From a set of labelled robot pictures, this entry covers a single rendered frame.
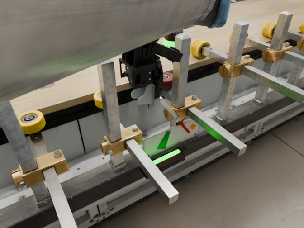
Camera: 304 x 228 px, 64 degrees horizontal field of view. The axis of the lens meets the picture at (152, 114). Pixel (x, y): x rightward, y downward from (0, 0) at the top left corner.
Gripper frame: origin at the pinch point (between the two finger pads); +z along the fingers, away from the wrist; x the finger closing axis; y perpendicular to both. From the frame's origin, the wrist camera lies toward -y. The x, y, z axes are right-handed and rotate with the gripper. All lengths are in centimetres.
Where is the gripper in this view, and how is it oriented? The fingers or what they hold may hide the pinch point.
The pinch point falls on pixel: (151, 103)
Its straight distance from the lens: 67.3
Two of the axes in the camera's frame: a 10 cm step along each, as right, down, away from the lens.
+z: 0.0, 8.0, 6.0
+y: -8.5, 3.2, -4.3
